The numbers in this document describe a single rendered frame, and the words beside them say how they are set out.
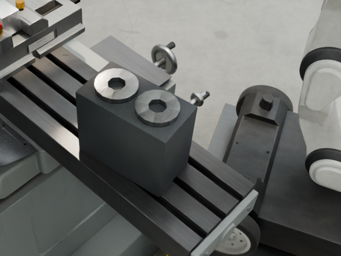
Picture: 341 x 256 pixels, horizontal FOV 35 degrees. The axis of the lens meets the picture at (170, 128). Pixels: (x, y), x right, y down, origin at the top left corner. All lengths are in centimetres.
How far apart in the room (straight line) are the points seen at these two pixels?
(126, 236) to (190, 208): 80
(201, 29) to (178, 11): 19
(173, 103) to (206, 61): 179
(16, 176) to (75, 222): 45
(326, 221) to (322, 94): 44
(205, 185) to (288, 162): 59
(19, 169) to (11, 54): 28
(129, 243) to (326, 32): 102
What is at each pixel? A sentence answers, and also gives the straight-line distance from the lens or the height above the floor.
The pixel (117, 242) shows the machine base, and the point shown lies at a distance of 192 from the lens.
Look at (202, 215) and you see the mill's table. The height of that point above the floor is 91.
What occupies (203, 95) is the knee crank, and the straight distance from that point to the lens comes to 195.
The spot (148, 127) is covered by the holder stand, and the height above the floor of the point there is 110.
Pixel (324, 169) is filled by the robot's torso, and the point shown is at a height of 71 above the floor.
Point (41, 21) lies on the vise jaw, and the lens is 141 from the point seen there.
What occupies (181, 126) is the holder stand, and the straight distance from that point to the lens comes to 105.
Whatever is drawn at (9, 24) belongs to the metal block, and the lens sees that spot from 139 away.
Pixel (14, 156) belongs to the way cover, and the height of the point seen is 85.
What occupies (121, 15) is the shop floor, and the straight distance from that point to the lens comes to 308.
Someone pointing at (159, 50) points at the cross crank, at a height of 65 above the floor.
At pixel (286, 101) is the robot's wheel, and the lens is 190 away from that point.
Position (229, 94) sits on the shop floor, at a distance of 269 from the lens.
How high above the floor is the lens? 189
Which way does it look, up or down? 49 degrees down
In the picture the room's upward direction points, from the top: 7 degrees clockwise
